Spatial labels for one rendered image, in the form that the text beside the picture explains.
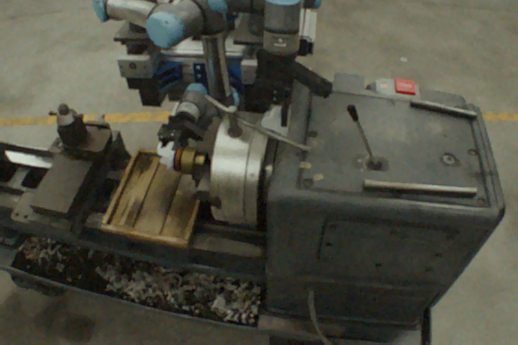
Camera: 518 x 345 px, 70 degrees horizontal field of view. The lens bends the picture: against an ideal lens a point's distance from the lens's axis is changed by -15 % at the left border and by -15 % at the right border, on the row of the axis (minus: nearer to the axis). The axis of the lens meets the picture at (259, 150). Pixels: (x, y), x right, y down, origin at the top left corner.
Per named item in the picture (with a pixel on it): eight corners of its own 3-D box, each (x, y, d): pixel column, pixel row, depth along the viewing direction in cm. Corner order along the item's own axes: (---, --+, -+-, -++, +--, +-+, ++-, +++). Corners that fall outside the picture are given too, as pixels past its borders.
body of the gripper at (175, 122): (160, 153, 132) (172, 127, 140) (186, 156, 131) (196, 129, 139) (155, 135, 126) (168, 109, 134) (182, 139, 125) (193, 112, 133)
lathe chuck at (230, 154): (265, 157, 144) (262, 90, 119) (247, 241, 125) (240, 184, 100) (239, 154, 145) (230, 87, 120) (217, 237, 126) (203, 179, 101)
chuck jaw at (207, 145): (237, 154, 125) (240, 113, 123) (233, 156, 120) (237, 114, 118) (200, 150, 126) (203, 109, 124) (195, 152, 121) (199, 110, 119)
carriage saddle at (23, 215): (126, 141, 161) (122, 129, 156) (78, 240, 129) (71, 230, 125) (64, 133, 164) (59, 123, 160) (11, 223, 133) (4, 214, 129)
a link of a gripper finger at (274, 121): (262, 138, 99) (263, 101, 95) (287, 141, 99) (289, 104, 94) (259, 143, 97) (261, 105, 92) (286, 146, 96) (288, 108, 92)
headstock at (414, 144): (444, 175, 146) (478, 93, 118) (456, 292, 114) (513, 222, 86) (287, 156, 154) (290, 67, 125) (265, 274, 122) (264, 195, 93)
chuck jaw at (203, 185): (231, 166, 119) (221, 195, 109) (231, 179, 122) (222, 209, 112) (193, 161, 120) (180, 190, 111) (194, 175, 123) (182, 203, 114)
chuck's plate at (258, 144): (275, 158, 143) (275, 92, 118) (259, 243, 124) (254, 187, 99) (265, 157, 144) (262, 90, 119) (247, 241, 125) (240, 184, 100)
